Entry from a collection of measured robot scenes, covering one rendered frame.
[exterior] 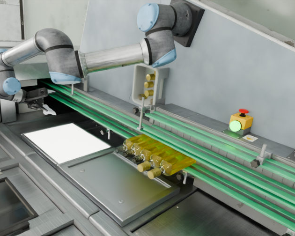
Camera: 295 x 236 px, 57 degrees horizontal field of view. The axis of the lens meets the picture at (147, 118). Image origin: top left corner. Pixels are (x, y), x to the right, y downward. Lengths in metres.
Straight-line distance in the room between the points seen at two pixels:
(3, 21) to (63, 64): 3.64
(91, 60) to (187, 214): 0.74
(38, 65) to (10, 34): 2.88
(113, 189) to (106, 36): 1.02
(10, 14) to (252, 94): 4.06
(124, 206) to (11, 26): 3.99
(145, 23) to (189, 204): 0.79
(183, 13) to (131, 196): 0.83
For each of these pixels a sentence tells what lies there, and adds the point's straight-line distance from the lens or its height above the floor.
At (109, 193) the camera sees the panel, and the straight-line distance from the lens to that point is 1.19.
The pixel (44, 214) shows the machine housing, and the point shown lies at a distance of 1.18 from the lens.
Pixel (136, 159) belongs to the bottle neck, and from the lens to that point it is 1.17.
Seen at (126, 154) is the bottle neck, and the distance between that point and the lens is 1.20.
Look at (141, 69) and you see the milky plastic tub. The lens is 1.54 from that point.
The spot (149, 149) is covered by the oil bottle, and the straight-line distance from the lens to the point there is 1.22.
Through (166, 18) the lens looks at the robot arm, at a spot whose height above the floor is 0.94.
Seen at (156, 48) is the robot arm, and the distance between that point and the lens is 1.17.
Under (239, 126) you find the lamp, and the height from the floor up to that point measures 0.85.
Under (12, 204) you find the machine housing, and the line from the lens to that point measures 1.25.
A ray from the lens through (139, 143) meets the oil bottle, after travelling 1.25.
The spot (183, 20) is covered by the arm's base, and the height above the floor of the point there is 0.84.
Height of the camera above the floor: 1.87
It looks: 44 degrees down
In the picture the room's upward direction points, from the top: 105 degrees counter-clockwise
